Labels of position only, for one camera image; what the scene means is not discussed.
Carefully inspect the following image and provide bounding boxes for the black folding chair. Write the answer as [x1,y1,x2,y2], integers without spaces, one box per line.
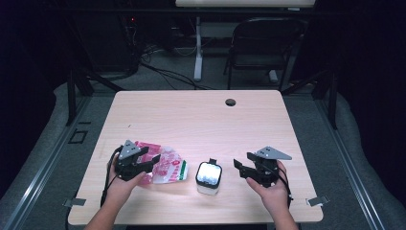
[223,17,308,92]

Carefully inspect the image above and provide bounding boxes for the person's right hand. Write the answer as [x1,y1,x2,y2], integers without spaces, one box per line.
[245,161,293,219]

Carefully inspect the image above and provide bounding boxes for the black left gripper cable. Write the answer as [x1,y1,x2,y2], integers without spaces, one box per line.
[100,145,124,208]

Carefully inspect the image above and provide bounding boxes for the black metal frame post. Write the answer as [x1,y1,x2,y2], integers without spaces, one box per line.
[281,68,339,130]
[66,68,125,127]

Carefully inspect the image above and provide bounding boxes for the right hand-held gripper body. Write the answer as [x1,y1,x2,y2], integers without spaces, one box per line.
[248,146,293,189]

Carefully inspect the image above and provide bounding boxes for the person's left hand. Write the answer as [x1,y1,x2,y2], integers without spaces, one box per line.
[104,156,147,209]

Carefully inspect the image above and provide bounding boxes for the black floor cables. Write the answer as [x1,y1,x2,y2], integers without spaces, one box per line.
[140,60,214,91]

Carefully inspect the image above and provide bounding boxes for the white desk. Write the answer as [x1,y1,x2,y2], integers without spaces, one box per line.
[175,0,317,84]

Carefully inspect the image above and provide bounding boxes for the dark computer case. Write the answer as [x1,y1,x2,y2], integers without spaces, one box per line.
[76,13,142,73]

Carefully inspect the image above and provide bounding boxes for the aluminium floor rail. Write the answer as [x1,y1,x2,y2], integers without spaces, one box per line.
[314,95,387,230]
[0,95,94,230]

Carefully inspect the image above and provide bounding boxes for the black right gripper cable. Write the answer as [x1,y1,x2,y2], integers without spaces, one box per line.
[277,166,294,209]

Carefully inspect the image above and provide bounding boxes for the pink printed clear plastic bag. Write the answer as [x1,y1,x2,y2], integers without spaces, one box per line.
[133,140,189,186]

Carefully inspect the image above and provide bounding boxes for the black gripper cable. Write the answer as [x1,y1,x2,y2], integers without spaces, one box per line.
[277,166,294,209]
[100,145,124,208]

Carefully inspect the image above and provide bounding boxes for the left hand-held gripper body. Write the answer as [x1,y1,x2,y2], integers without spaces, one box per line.
[114,139,147,182]

